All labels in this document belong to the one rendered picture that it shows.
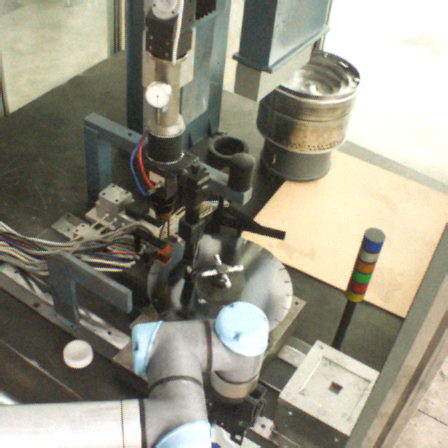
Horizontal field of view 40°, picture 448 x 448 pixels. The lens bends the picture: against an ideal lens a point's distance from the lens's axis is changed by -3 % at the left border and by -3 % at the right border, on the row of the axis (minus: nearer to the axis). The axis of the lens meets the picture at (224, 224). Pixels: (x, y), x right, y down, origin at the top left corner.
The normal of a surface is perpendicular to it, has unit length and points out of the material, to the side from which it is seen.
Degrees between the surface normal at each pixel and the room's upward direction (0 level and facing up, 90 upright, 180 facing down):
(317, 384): 0
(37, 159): 0
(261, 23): 90
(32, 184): 0
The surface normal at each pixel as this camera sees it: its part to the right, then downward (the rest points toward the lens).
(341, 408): 0.08, -0.73
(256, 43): -0.54, 0.54
